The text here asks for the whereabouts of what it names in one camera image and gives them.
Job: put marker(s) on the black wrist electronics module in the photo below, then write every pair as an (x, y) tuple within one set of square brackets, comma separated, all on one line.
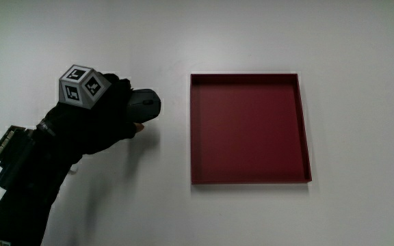
[(12, 153)]

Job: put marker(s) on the dark grey computer mouse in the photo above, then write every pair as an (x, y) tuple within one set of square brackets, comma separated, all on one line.
[(144, 105)]

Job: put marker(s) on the person's left forearm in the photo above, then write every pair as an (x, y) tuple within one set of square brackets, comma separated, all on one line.
[(26, 201)]

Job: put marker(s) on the white desk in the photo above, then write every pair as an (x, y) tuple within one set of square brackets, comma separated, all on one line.
[(354, 102)]

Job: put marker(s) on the person's left hand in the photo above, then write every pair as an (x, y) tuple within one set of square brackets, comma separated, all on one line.
[(91, 126)]

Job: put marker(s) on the red square tray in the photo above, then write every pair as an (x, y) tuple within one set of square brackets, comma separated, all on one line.
[(246, 131)]

